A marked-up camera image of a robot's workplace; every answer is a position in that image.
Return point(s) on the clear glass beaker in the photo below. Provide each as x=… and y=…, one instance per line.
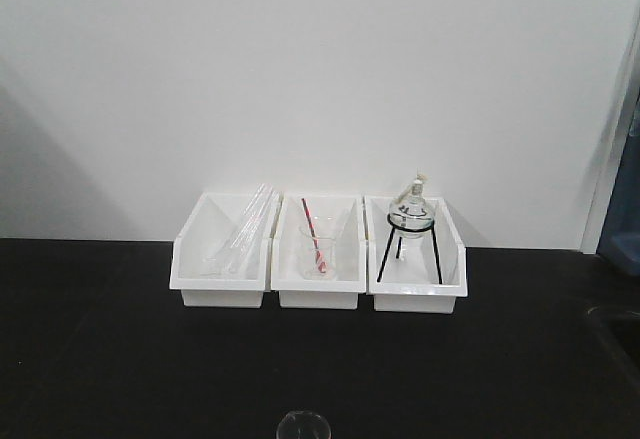
x=303, y=425

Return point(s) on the small beaker in bin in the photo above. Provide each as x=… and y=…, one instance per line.
x=306, y=256

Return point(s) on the clear glass funnel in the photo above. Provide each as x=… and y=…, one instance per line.
x=325, y=227

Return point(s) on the middle white storage bin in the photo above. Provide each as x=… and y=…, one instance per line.
x=350, y=281

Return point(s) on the white storage bin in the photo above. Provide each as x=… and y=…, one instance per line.
x=350, y=281
x=410, y=280
x=209, y=224

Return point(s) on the clear glass tubes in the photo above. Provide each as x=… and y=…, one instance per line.
x=230, y=257

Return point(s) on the glass alcohol lamp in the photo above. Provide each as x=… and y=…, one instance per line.
x=410, y=213

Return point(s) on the left white storage bin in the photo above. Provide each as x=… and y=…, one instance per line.
x=209, y=224

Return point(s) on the right white storage bin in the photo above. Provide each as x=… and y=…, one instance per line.
x=410, y=280

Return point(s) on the black wire tripod stand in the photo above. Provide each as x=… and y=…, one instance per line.
x=434, y=254

